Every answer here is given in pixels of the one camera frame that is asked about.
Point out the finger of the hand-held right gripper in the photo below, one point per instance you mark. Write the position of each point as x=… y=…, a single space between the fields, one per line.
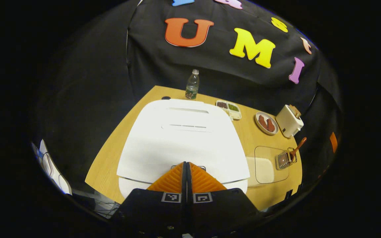
x=333 y=142

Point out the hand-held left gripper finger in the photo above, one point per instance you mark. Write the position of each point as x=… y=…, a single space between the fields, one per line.
x=189 y=180
x=184 y=178

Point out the white rice cooker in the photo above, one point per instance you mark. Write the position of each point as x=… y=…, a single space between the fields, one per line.
x=177 y=142

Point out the toast bread slice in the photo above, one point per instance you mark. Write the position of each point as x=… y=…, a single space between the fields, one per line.
x=292 y=109
x=298 y=112

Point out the white toaster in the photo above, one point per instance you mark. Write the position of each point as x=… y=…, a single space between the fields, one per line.
x=288 y=124

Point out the brown meat piece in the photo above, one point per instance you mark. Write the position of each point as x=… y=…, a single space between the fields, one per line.
x=271 y=125
x=262 y=122

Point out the clear plastic container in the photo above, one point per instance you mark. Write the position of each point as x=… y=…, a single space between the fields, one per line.
x=266 y=151

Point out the white round plate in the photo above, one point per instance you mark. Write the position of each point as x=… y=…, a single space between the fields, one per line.
x=266 y=131

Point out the white divided grain tray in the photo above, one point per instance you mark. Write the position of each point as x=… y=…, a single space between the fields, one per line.
x=230 y=109

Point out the clear plastic water bottle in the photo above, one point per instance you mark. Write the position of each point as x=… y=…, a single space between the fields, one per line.
x=192 y=86

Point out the black backdrop cloth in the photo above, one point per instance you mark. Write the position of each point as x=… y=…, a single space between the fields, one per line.
x=164 y=66

